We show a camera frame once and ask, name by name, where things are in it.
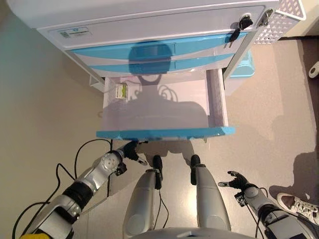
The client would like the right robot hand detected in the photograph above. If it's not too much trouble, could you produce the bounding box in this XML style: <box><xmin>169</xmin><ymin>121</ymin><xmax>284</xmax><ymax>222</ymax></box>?
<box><xmin>218</xmin><ymin>170</ymin><xmax>248</xmax><ymax>191</ymax></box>

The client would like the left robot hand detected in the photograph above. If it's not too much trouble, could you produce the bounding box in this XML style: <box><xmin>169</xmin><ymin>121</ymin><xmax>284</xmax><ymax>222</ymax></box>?
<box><xmin>123</xmin><ymin>141</ymin><xmax>148</xmax><ymax>167</ymax></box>

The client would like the large blue-front cart drawer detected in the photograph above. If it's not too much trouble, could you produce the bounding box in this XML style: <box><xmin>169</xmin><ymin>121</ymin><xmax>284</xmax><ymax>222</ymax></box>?
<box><xmin>96</xmin><ymin>68</ymin><xmax>237</xmax><ymax>140</ymax></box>

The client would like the yellow robot shoulder cover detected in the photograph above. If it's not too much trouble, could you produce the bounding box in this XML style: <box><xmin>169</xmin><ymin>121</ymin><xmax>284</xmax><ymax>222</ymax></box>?
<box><xmin>19</xmin><ymin>231</ymin><xmax>49</xmax><ymax>239</ymax></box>

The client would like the green and white medicine box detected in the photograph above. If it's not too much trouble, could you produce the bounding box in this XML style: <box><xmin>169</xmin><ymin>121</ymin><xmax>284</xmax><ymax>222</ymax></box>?
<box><xmin>114</xmin><ymin>83</ymin><xmax>130</xmax><ymax>100</ymax></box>

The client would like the narrow blue-front cart drawer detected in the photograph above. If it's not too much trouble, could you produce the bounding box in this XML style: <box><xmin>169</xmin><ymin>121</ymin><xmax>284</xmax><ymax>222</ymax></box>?
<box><xmin>84</xmin><ymin>53</ymin><xmax>235</xmax><ymax>75</ymax></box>

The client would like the blue-front cart drawer below label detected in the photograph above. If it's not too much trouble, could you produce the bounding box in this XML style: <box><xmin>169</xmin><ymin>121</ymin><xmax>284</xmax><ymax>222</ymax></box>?
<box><xmin>65</xmin><ymin>33</ymin><xmax>248</xmax><ymax>61</ymax></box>

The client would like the right silver robot leg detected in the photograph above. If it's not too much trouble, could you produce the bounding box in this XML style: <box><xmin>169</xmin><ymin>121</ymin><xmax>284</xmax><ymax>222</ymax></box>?
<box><xmin>190</xmin><ymin>154</ymin><xmax>232</xmax><ymax>232</ymax></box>

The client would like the silver robot leg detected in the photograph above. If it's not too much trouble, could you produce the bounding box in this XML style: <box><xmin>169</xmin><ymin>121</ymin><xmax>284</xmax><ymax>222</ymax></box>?
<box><xmin>123</xmin><ymin>154</ymin><xmax>164</xmax><ymax>237</ymax></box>
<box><xmin>190</xmin><ymin>154</ymin><xmax>232</xmax><ymax>232</ymax></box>

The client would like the left silver robot leg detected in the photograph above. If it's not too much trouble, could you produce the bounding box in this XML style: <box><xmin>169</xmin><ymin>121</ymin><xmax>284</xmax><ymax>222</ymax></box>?
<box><xmin>123</xmin><ymin>154</ymin><xmax>164</xmax><ymax>237</ymax></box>

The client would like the white sneaker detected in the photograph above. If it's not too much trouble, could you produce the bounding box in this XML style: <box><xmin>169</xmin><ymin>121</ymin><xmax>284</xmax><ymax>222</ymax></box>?
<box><xmin>276</xmin><ymin>192</ymin><xmax>319</xmax><ymax>222</ymax></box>

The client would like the grey robot torso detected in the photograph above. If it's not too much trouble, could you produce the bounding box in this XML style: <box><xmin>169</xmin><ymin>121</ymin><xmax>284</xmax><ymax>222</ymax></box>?
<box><xmin>138</xmin><ymin>226</ymin><xmax>254</xmax><ymax>239</ymax></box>

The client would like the light blue waste bin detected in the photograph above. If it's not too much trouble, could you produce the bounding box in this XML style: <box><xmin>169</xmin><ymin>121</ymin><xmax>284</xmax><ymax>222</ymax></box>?
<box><xmin>227</xmin><ymin>50</ymin><xmax>256</xmax><ymax>95</ymax></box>

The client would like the cart label sticker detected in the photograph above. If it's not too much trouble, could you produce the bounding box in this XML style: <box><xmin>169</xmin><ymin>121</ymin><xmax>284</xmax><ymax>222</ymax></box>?
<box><xmin>57</xmin><ymin>25</ymin><xmax>91</xmax><ymax>38</ymax></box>

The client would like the white bed caster wheel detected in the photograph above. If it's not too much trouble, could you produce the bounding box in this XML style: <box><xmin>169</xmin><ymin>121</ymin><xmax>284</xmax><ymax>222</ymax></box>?
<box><xmin>308</xmin><ymin>60</ymin><xmax>319</xmax><ymax>80</ymax></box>

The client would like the white medical cart body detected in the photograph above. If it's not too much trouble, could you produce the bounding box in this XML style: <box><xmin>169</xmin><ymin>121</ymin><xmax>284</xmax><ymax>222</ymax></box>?
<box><xmin>6</xmin><ymin>0</ymin><xmax>281</xmax><ymax>92</ymax></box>

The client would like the cart lock with black key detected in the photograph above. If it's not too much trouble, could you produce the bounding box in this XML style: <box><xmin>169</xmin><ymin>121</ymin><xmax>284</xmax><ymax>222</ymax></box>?
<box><xmin>228</xmin><ymin>12</ymin><xmax>254</xmax><ymax>43</ymax></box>

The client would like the white perforated cart basket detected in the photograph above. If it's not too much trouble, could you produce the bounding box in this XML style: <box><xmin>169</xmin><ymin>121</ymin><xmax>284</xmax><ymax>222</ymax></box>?
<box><xmin>251</xmin><ymin>0</ymin><xmax>308</xmax><ymax>46</ymax></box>

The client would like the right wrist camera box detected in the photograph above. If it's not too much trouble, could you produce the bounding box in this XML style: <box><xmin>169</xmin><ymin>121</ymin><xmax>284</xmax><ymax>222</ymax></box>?
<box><xmin>234</xmin><ymin>192</ymin><xmax>248</xmax><ymax>208</ymax></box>

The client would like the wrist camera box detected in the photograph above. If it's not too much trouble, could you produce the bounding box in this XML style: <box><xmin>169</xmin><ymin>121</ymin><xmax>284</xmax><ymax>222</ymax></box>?
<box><xmin>114</xmin><ymin>161</ymin><xmax>128</xmax><ymax>176</ymax></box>
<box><xmin>234</xmin><ymin>192</ymin><xmax>248</xmax><ymax>208</ymax></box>

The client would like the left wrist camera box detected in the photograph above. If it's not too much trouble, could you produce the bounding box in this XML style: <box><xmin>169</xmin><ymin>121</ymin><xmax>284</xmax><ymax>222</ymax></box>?
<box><xmin>114</xmin><ymin>161</ymin><xmax>128</xmax><ymax>176</ymax></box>

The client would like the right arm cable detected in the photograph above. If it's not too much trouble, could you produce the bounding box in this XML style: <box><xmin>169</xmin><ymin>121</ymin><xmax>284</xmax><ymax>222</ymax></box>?
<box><xmin>245</xmin><ymin>204</ymin><xmax>265</xmax><ymax>239</ymax></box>

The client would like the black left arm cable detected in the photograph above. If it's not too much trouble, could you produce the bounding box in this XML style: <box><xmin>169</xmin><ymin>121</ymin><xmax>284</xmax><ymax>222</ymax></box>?
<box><xmin>13</xmin><ymin>138</ymin><xmax>113</xmax><ymax>236</ymax></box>

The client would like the black leg cable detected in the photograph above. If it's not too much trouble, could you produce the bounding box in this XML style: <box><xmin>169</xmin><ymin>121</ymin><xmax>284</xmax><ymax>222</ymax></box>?
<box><xmin>157</xmin><ymin>188</ymin><xmax>169</xmax><ymax>229</ymax></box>

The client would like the white cart side bracket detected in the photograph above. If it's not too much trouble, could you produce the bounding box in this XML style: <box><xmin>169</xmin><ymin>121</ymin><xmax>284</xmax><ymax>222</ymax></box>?
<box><xmin>88</xmin><ymin>75</ymin><xmax>106</xmax><ymax>91</ymax></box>

